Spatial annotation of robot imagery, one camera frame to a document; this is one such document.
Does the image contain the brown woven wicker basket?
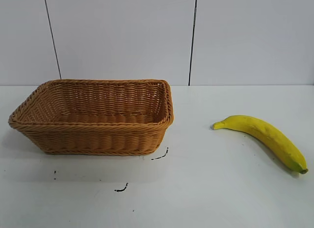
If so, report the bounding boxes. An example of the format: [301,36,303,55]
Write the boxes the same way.
[8,78,175,156]

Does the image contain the yellow banana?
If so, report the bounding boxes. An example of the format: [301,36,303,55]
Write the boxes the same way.
[212,114,309,175]

